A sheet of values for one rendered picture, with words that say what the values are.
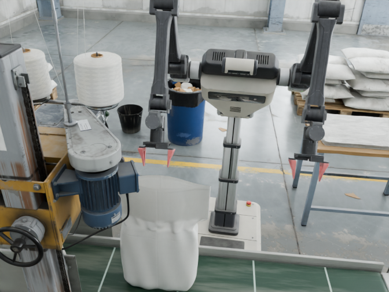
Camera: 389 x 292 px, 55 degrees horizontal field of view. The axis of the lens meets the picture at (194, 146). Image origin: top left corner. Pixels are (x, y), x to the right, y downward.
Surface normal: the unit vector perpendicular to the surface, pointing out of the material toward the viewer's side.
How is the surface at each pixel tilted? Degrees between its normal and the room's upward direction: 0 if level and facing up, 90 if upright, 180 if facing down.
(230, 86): 40
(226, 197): 90
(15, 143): 90
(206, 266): 0
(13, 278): 90
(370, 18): 90
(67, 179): 0
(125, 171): 1
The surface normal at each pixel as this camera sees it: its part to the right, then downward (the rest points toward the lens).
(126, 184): 0.32, 0.49
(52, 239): -0.09, 0.51
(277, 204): 0.04, -0.86
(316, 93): -0.12, 0.17
